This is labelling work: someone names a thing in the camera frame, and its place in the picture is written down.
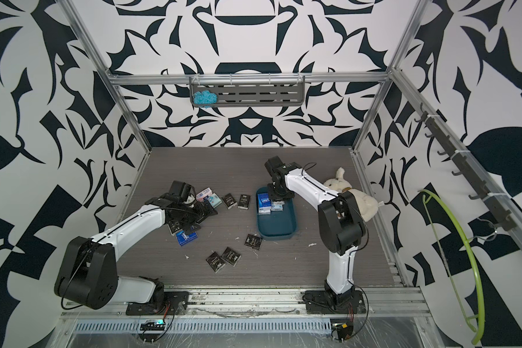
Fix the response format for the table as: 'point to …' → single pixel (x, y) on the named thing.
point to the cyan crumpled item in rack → (204, 97)
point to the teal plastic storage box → (279, 225)
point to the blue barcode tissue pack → (264, 204)
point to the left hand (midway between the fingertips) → (207, 214)
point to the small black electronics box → (153, 325)
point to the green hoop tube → (481, 316)
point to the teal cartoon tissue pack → (214, 200)
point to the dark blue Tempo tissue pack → (183, 238)
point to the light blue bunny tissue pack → (277, 205)
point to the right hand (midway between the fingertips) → (274, 193)
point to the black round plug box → (344, 329)
